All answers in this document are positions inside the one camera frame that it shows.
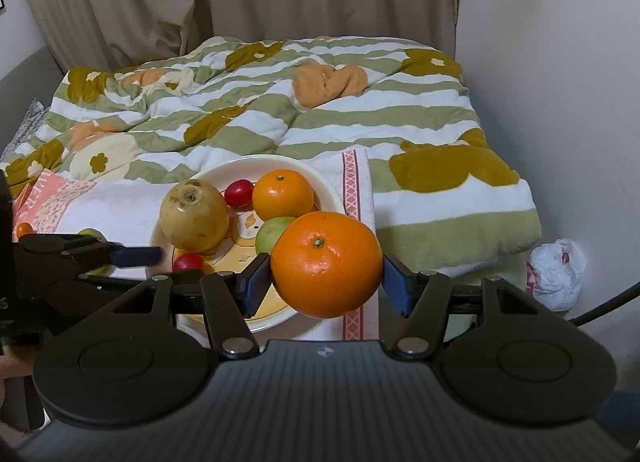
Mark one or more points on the grey padded headboard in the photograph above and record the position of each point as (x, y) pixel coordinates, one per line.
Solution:
(22, 77)

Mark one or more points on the large orange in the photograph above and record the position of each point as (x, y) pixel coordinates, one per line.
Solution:
(325, 264)
(282, 194)

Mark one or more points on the cream printed oval bowl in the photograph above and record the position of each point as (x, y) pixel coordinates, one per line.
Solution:
(320, 192)

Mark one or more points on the green striped floral blanket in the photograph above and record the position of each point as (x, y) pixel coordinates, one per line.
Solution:
(350, 107)

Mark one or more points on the pink floral white cloth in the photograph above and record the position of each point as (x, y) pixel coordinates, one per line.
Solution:
(120, 212)

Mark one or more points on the dark blue cloth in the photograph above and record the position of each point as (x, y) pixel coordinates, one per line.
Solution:
(622, 414)

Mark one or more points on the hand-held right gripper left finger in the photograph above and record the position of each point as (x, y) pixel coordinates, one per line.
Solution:
(256, 287)

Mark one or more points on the grey speckled sheet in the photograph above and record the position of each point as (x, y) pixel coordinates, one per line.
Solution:
(22, 127)

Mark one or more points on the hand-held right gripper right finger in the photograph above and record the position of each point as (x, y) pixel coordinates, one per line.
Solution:
(397, 284)

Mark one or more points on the green apple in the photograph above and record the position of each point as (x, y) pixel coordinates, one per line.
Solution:
(91, 233)
(272, 236)

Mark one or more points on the small orange tangerine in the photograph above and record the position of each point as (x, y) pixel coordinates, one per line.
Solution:
(24, 230)

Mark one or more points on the small red plum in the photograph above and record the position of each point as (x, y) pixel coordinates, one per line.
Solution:
(187, 262)
(238, 193)

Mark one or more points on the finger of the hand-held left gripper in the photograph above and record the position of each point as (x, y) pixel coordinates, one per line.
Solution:
(135, 256)
(85, 292)

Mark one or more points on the yellow pear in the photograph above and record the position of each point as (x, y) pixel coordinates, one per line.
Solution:
(192, 217)

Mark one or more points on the white plastic bag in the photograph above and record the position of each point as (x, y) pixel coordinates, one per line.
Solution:
(557, 272)

